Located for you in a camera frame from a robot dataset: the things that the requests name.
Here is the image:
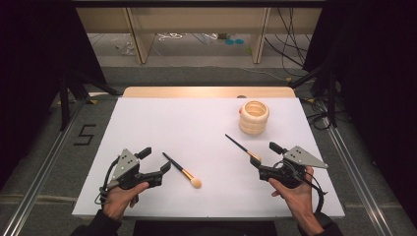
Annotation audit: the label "white cord on floor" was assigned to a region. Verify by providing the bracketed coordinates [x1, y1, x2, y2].
[156, 31, 187, 42]

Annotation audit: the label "white table mat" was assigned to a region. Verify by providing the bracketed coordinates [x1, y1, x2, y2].
[71, 96, 346, 219]

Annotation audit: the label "hand-held gripper cable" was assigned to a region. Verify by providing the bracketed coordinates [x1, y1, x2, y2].
[303, 170, 328, 214]
[94, 156, 121, 207]

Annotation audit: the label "black stool seat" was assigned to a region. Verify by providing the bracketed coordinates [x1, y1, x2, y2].
[132, 219, 278, 236]

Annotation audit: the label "metal floor rail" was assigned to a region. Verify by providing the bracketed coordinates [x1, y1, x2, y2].
[0, 99, 87, 236]
[327, 125, 396, 236]

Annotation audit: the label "cream ringed brush holder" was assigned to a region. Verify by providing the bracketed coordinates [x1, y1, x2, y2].
[238, 100, 270, 136]

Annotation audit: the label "thin black makeup brush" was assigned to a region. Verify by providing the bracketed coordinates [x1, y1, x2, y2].
[224, 133, 263, 162]

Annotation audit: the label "right hand-held gripper cable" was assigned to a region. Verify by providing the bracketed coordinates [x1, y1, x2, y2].
[303, 170, 328, 214]

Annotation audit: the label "black cables on floor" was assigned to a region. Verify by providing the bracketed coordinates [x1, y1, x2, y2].
[301, 96, 332, 131]

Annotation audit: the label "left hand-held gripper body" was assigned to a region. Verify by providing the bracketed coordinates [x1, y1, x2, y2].
[107, 148, 163, 191]

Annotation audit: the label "person's left hand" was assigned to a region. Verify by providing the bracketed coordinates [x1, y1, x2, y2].
[102, 181, 150, 221]

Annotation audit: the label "black tripod stand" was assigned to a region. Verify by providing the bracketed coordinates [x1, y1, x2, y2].
[58, 67, 120, 133]
[287, 60, 339, 129]

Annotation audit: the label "makeup brush with fluffy head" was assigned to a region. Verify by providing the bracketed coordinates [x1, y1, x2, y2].
[161, 151, 203, 190]

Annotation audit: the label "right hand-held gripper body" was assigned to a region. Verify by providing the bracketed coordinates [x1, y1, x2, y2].
[259, 146, 328, 190]

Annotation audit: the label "person's right hand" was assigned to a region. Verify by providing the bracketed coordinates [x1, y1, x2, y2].
[268, 166, 325, 236]

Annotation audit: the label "left hand-held gripper cable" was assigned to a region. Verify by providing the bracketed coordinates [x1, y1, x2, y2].
[94, 156, 121, 207]

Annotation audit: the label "light wooden shelf unit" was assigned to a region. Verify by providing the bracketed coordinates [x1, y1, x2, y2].
[75, 7, 325, 65]

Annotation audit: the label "blue round discs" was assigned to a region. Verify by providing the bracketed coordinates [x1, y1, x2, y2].
[224, 37, 246, 46]

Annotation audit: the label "black hanging cables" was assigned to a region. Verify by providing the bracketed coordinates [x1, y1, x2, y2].
[264, 7, 313, 79]

